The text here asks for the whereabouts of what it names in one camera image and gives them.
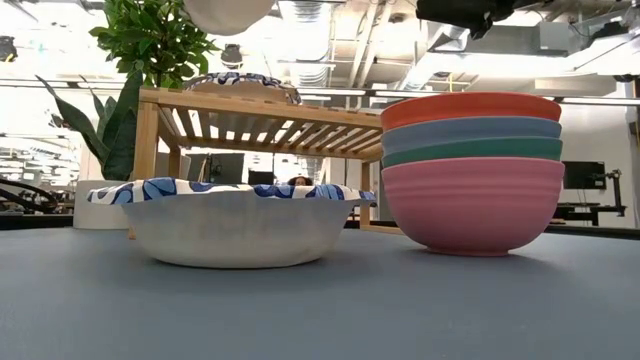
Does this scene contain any black background desk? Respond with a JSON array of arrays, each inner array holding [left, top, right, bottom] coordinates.
[[552, 201, 629, 227]]

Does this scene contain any large dark background monitor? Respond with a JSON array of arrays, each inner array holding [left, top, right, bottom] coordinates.
[[185, 152, 246, 186]]

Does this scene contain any green plastic bowl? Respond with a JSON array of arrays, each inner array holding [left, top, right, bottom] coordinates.
[[381, 136, 564, 170]]

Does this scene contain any black computer monitor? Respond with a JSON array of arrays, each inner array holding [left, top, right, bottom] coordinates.
[[562, 160, 607, 191]]

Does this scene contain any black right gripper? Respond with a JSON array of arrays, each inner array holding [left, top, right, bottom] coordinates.
[[414, 0, 517, 41]]

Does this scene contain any black computer tower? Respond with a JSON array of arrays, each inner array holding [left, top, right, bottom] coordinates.
[[247, 170, 276, 187]]

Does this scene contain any tall white plant pot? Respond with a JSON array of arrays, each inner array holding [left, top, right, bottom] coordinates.
[[153, 152, 193, 181]]

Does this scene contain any blue plastic bowl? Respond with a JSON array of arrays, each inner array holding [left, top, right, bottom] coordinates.
[[380, 116, 563, 156]]

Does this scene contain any orange plastic bowl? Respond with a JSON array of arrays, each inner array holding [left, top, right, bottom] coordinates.
[[379, 91, 563, 132]]

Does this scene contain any dark round ceiling lamp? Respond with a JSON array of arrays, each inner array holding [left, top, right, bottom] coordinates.
[[219, 43, 245, 70]]

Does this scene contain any wooden slatted shelf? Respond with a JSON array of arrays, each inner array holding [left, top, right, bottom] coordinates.
[[128, 87, 406, 240]]

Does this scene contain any dark green snake plant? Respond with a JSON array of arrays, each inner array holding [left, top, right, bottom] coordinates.
[[34, 69, 144, 182]]

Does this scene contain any pink plastic bowl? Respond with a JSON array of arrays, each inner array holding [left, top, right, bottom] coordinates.
[[380, 156, 566, 258]]

